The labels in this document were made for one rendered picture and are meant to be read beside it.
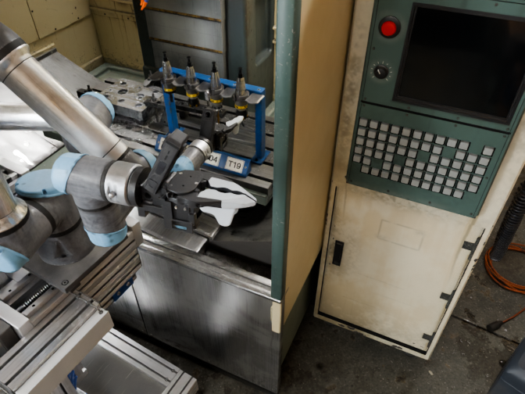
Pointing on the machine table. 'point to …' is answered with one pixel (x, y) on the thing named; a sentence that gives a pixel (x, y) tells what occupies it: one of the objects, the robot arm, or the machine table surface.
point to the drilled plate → (132, 98)
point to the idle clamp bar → (194, 109)
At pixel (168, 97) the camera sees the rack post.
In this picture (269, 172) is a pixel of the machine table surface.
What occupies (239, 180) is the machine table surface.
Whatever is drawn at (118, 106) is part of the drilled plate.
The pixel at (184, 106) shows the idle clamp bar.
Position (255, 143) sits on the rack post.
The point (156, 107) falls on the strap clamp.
